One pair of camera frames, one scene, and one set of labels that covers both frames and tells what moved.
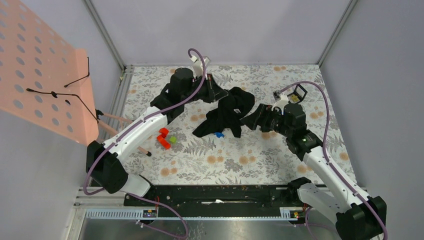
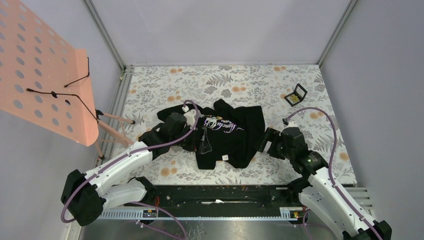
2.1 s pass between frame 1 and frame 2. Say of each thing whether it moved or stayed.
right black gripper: moved
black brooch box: stayed
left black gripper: moved
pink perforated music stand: stayed
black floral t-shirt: moved
